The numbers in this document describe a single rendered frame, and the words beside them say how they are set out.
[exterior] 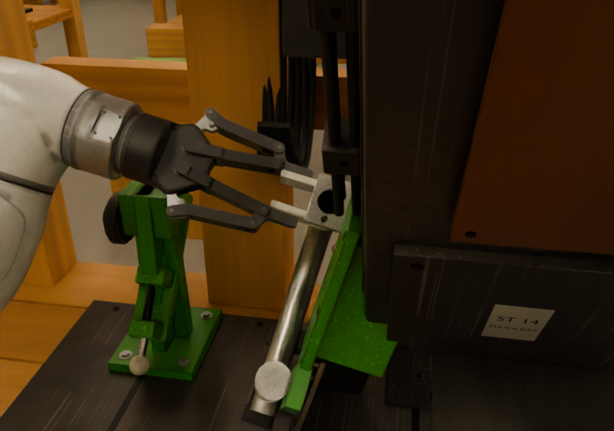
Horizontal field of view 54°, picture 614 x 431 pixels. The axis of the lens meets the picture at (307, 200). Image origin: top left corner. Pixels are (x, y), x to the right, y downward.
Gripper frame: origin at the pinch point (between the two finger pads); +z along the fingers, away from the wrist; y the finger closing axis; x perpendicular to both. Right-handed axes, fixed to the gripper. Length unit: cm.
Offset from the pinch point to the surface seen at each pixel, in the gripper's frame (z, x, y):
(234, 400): -1.5, 25.0, -23.8
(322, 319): 5.0, -6.4, -12.2
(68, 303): -36, 46, -19
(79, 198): -128, 267, 34
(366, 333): 9.6, -4.7, -12.1
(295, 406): 5.3, -2.0, -20.6
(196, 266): -44, 213, 12
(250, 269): -6.4, 37.9, -4.2
